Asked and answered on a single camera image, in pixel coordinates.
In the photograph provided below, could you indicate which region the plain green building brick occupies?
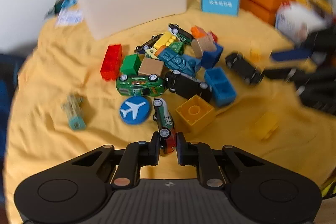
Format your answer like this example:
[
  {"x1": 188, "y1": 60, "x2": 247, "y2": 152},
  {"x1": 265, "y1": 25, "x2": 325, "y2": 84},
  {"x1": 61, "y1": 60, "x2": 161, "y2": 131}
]
[{"x1": 120, "y1": 54, "x2": 142, "y2": 76}]

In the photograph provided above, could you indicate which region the light blue card box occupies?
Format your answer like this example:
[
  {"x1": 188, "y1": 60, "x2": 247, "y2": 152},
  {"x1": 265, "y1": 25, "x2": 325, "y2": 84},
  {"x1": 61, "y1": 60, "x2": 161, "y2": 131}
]
[{"x1": 200, "y1": 0, "x2": 240, "y2": 17}]

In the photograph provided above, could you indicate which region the small blue two-stud brick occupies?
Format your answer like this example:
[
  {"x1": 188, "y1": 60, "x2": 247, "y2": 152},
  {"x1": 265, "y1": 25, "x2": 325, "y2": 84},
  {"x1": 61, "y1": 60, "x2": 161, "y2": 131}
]
[{"x1": 204, "y1": 67, "x2": 237, "y2": 107}]

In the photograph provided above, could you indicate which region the large square yellow brick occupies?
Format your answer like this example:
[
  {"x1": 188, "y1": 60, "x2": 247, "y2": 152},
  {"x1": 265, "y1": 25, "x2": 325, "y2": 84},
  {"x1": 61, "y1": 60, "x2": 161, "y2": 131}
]
[{"x1": 175, "y1": 94, "x2": 216, "y2": 134}]

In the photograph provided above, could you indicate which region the large black toy car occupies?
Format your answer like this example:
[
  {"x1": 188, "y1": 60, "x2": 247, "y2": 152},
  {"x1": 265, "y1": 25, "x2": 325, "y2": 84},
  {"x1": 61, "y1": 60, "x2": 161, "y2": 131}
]
[{"x1": 164, "y1": 70, "x2": 213, "y2": 103}]

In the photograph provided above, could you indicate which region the white wet wipes packet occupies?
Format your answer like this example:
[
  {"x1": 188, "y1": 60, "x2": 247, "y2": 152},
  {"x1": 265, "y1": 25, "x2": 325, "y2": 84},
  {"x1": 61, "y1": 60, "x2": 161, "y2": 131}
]
[{"x1": 276, "y1": 1, "x2": 326, "y2": 39}]

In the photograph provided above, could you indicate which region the long yellow building brick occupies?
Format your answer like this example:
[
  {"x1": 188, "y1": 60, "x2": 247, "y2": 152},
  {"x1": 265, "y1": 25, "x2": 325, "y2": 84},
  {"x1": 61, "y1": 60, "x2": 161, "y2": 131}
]
[{"x1": 154, "y1": 32, "x2": 177, "y2": 49}]

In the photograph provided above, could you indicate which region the bright green toy car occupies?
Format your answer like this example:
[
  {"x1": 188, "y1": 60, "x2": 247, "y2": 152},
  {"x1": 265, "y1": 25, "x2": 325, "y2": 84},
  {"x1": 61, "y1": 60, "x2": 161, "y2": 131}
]
[{"x1": 116, "y1": 74, "x2": 167, "y2": 97}]

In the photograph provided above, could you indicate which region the small yellow building brick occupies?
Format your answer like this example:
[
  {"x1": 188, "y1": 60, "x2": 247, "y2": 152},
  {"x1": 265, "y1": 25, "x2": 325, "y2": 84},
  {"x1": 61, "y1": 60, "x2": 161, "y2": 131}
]
[{"x1": 253, "y1": 112, "x2": 279, "y2": 140}]

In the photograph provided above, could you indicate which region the green white red toy car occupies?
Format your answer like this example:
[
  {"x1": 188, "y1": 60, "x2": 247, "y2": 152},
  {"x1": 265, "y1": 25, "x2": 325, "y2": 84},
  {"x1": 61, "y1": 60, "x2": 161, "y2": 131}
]
[{"x1": 153, "y1": 98, "x2": 177, "y2": 155}]

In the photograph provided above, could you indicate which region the pale green building brick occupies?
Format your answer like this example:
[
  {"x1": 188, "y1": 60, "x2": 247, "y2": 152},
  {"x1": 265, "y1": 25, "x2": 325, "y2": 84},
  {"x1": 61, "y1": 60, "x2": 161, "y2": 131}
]
[{"x1": 145, "y1": 48, "x2": 158, "y2": 60}]

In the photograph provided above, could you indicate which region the blue toy car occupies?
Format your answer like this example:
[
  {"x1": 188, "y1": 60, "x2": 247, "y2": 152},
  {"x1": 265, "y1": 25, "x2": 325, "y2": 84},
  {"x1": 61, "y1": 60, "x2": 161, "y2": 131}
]
[{"x1": 157, "y1": 46, "x2": 202, "y2": 78}]

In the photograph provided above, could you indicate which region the blue and white card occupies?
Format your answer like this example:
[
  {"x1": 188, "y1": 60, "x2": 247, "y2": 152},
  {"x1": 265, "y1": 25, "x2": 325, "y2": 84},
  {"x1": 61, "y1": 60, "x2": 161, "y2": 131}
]
[{"x1": 55, "y1": 9, "x2": 84, "y2": 28}]

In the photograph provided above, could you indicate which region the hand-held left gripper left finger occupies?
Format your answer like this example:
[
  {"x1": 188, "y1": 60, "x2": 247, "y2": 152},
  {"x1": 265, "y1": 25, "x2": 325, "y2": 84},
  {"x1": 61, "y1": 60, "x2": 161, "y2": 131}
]
[{"x1": 71, "y1": 132, "x2": 161, "y2": 189}]

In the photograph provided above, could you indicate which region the long red building brick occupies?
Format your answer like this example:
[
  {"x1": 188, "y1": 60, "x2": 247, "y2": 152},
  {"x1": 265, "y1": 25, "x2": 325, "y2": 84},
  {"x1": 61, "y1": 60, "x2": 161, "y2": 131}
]
[{"x1": 100, "y1": 44, "x2": 123, "y2": 81}]

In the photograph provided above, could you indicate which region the green printed building brick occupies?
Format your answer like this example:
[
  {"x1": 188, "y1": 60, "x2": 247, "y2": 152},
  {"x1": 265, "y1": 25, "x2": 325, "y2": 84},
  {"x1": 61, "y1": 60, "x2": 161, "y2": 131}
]
[{"x1": 165, "y1": 41, "x2": 184, "y2": 56}]

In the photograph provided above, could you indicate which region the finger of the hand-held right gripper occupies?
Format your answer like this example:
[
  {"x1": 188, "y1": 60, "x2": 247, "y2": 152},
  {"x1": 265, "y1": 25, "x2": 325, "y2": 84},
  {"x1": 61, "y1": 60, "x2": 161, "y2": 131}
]
[
  {"x1": 262, "y1": 68, "x2": 313, "y2": 83},
  {"x1": 270, "y1": 48, "x2": 319, "y2": 62}
]

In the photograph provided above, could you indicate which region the teal translucent toy block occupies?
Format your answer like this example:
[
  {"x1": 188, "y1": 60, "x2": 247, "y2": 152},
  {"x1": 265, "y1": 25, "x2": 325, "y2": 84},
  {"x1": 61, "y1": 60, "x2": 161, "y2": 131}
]
[{"x1": 62, "y1": 94, "x2": 87, "y2": 130}]

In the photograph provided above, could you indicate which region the blue round airplane disc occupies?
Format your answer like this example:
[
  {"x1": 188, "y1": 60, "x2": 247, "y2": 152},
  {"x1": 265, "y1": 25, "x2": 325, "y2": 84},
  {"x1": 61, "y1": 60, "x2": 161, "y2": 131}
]
[{"x1": 120, "y1": 98, "x2": 150, "y2": 125}]

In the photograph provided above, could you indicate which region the yellow blanket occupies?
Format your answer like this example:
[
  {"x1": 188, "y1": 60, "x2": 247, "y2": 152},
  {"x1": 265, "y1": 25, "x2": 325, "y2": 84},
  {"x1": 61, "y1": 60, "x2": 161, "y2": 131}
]
[{"x1": 3, "y1": 0, "x2": 336, "y2": 224}]

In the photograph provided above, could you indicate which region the dark blue bag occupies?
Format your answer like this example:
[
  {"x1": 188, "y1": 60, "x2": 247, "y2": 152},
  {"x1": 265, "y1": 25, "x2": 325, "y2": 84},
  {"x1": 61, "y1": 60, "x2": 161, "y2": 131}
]
[{"x1": 0, "y1": 53, "x2": 27, "y2": 140}]

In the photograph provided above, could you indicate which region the slim black toy car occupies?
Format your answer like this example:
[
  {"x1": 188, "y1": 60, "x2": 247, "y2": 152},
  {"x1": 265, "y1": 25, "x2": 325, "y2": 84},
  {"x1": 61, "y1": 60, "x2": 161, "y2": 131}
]
[{"x1": 134, "y1": 34, "x2": 164, "y2": 54}]

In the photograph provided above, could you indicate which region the orange building brick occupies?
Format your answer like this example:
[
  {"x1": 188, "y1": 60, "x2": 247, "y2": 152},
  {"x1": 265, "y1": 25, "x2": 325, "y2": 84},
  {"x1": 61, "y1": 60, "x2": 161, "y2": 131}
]
[{"x1": 191, "y1": 26, "x2": 208, "y2": 39}]

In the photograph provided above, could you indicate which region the wooden cube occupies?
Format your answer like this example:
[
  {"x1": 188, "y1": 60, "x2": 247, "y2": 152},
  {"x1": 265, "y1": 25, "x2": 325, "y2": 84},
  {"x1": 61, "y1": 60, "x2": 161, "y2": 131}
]
[
  {"x1": 192, "y1": 34, "x2": 217, "y2": 58},
  {"x1": 138, "y1": 57, "x2": 164, "y2": 77}
]

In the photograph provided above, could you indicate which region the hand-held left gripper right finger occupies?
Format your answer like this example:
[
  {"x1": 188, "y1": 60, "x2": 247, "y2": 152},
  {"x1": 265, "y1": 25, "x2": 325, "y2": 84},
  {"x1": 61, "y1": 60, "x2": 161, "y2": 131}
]
[{"x1": 176, "y1": 132, "x2": 263, "y2": 188}]

